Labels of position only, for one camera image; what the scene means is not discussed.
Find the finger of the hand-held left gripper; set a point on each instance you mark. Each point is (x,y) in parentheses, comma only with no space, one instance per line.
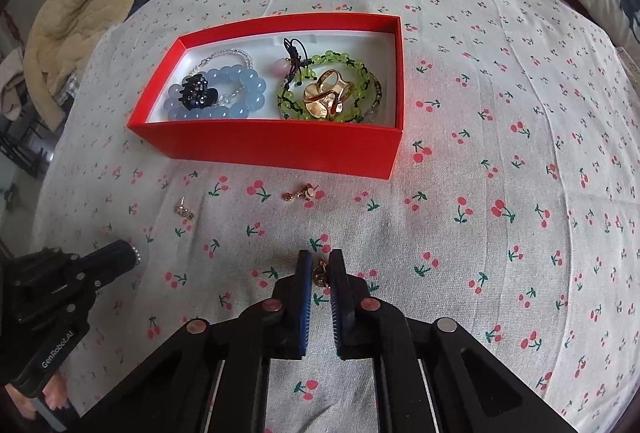
(112,257)

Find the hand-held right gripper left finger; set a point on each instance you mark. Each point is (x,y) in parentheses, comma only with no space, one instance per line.
(302,303)

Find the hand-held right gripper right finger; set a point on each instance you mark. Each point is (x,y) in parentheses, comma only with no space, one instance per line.
(337,308)

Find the red jewelry box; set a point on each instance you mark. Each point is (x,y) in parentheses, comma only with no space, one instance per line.
(275,148)

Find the black hair clip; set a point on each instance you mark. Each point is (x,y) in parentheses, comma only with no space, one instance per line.
(195,90)

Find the person's left hand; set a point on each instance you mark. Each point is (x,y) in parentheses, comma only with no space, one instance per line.
(57,393)

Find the sparkly stud earring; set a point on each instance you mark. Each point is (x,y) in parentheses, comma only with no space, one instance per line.
(186,211)

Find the gold earring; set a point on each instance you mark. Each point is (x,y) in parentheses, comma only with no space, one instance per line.
(302,194)

